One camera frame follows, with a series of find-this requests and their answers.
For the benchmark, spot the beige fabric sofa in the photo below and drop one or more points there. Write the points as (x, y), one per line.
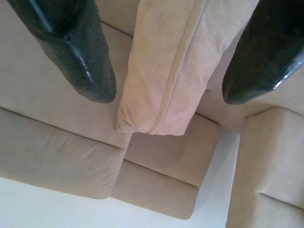
(154, 190)

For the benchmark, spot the beige pink piped pillow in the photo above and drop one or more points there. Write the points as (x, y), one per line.
(156, 71)

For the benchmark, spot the wide beige sofa seat cushion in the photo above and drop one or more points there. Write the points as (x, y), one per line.
(59, 154)

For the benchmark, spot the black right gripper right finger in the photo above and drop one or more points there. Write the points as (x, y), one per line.
(263, 54)

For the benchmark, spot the narrow beige sofa seat cushion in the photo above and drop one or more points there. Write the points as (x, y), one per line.
(166, 152)

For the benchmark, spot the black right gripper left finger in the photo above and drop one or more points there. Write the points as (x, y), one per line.
(78, 52)

